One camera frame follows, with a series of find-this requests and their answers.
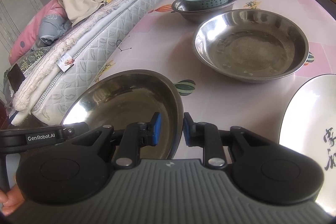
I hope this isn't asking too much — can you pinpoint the small steel bowl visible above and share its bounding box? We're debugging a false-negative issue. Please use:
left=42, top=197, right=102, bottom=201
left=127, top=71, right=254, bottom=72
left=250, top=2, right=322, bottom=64
left=171, top=0, right=238, bottom=24

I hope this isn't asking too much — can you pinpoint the pink quilt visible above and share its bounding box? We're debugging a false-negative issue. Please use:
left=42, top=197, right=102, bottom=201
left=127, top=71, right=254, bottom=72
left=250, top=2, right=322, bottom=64
left=7, top=0, right=153, bottom=66

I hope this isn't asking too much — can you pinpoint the white quilted mattress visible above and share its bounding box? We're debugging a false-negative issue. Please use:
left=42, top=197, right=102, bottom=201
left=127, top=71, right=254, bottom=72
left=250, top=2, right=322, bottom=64
left=8, top=0, right=160, bottom=126

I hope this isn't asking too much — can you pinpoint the large steel basin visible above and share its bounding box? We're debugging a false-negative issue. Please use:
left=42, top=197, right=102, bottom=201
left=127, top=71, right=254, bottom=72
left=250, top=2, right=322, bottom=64
left=193, top=9, right=309, bottom=83

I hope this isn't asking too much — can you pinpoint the person's left hand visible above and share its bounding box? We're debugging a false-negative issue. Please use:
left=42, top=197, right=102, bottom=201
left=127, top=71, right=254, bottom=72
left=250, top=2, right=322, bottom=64
left=0, top=184, right=25, bottom=216

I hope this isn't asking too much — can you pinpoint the medium steel basin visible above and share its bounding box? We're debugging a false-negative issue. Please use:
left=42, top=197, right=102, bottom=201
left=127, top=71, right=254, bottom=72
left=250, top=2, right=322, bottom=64
left=61, top=69, right=183, bottom=159

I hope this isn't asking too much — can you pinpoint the white ceramic plate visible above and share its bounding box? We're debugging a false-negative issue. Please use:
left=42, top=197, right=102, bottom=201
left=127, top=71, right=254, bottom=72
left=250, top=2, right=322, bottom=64
left=279, top=74, right=335, bottom=217

